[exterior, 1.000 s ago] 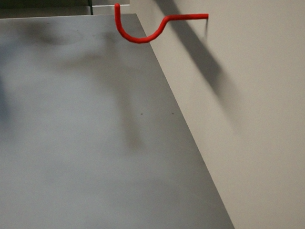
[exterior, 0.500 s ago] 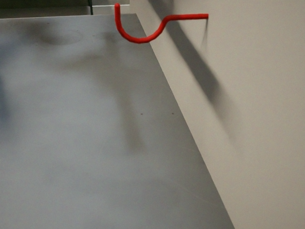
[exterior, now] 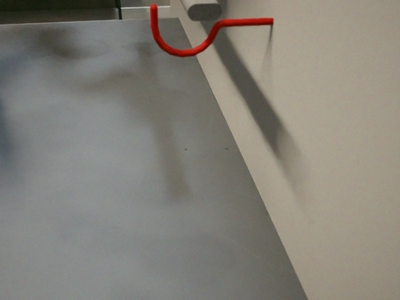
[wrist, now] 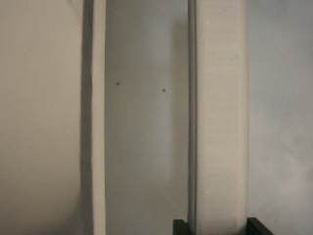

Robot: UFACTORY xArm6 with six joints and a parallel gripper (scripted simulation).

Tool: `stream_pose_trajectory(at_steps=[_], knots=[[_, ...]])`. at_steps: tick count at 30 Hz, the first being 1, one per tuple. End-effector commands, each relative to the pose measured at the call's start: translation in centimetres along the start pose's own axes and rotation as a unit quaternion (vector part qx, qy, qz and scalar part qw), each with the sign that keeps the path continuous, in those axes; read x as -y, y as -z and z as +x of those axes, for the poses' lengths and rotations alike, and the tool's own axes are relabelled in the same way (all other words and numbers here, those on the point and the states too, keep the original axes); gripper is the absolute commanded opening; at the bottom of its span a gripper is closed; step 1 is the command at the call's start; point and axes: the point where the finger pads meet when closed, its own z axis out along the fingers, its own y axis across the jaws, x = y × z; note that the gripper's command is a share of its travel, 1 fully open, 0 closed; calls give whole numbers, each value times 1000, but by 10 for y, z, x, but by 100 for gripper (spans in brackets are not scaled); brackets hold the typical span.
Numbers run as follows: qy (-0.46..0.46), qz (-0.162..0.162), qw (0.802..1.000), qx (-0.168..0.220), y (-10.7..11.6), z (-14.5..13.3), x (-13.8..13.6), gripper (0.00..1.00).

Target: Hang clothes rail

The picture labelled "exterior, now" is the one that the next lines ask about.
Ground beige wall panel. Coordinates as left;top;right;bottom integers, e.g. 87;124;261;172
170;0;400;300

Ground red rounded hook tip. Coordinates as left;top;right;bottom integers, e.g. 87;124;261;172
150;4;158;28

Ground beige bar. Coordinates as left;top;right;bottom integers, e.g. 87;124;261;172
180;0;222;22

